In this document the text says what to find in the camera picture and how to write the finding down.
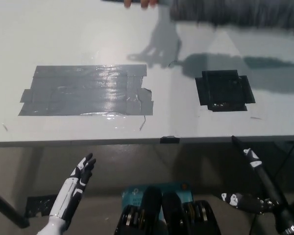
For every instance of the grey duct tape patch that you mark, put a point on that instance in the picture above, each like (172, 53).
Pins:
(88, 90)

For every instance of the small black tape strip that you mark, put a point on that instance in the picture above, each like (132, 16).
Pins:
(169, 140)

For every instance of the black table leg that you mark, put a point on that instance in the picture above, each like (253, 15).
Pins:
(7, 208)

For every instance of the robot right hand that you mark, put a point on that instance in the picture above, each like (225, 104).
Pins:
(267, 186)

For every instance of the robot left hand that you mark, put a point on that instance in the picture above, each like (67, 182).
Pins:
(74, 186)

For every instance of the black floor tape patch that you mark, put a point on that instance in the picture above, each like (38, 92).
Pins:
(39, 205)

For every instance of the grey fluffy duster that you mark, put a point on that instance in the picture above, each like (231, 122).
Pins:
(235, 12)

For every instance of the person's bare hand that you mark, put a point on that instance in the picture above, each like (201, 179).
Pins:
(147, 3)

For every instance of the black tape square patch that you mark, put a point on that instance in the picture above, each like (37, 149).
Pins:
(223, 90)

